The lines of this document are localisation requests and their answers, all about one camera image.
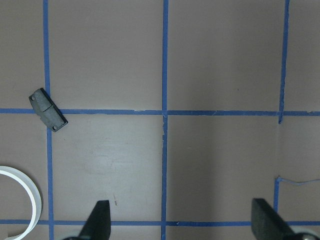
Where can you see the small black brake pad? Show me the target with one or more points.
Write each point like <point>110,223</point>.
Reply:
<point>47,110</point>

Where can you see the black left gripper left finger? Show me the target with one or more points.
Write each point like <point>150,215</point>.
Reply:
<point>98,224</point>

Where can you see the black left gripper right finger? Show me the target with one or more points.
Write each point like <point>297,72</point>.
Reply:
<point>266,224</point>

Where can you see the white curved plastic bracket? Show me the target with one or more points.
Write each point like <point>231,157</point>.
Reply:
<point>34,195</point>

